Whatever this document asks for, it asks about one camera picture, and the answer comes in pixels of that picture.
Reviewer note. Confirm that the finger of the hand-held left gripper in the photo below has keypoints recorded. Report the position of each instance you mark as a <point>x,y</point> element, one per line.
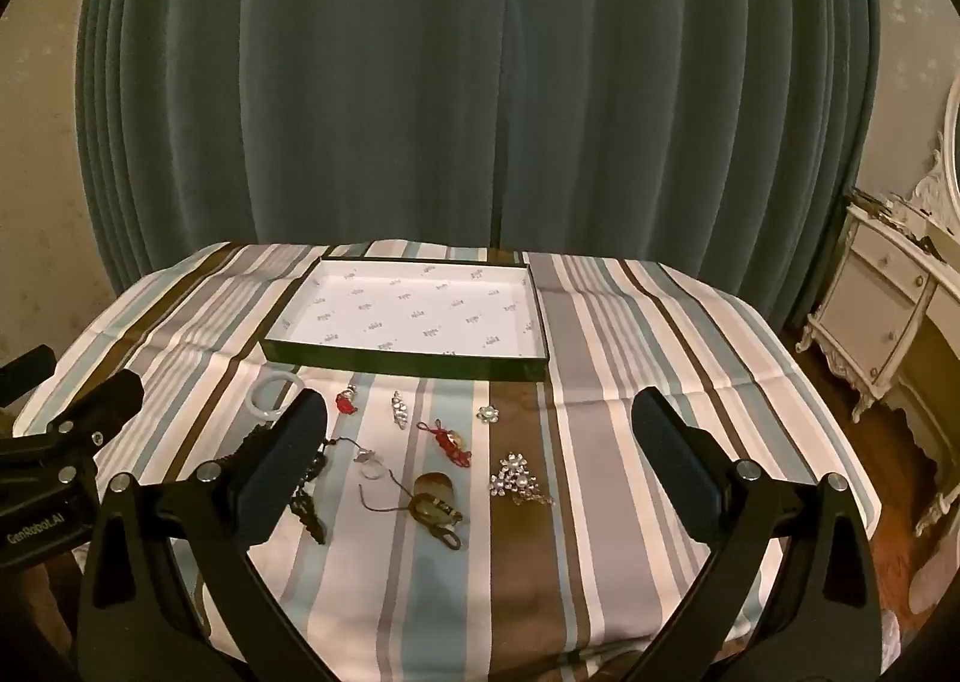
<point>26,370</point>
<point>112,397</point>

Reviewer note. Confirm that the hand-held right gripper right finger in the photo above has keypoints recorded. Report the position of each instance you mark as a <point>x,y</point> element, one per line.
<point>675,457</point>

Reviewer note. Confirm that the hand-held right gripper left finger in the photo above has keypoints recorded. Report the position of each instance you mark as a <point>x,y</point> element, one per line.
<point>281,442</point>

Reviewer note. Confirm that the white jade bangle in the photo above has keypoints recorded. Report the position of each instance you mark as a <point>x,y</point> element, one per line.
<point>259,398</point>

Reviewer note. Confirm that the small red charm gold pendant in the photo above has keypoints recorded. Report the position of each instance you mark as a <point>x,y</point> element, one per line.
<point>346,404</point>

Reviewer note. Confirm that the elongated crystal brooch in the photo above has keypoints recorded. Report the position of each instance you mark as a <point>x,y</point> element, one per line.
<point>399,410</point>

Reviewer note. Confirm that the green box with white lining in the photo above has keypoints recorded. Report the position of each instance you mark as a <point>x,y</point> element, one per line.
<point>405,310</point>

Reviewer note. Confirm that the pearl flower brooch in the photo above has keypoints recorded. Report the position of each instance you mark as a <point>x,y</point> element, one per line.
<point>488,415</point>

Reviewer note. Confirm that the striped tablecloth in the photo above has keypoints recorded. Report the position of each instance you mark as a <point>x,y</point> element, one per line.
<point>600,464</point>

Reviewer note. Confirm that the white ornate dresser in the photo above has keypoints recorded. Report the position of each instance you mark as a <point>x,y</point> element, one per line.
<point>870,299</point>

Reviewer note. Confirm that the teal curtain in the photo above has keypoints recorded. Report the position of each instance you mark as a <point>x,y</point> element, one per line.
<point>480,74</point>

